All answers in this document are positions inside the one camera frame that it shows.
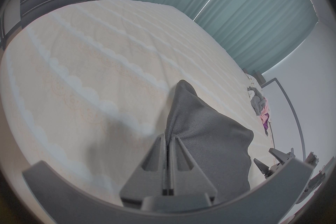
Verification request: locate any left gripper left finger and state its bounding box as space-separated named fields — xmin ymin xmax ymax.
xmin=120 ymin=134 xmax=167 ymax=205

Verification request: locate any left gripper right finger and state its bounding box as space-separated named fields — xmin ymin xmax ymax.
xmin=169 ymin=135 xmax=218 ymax=203

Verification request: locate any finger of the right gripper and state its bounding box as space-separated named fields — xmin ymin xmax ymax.
xmin=253 ymin=158 xmax=271 ymax=180
xmin=268 ymin=148 xmax=290 ymax=163

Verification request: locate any black T-shirt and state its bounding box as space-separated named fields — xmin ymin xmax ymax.
xmin=164 ymin=80 xmax=254 ymax=202

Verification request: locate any bed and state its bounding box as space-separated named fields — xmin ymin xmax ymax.
xmin=0 ymin=0 xmax=306 ymax=192

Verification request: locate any purple garment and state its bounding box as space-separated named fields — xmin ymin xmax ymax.
xmin=262 ymin=113 xmax=271 ymax=131

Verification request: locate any pink garment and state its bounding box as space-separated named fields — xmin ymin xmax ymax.
xmin=258 ymin=98 xmax=271 ymax=124

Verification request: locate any grey garment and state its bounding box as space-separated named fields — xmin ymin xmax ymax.
xmin=247 ymin=86 xmax=267 ymax=116

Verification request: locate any white printed pillow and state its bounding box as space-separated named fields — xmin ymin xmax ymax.
xmin=245 ymin=73 xmax=263 ymax=95

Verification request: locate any grey bedside table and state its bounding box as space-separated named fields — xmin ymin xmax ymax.
xmin=243 ymin=68 xmax=265 ymax=84

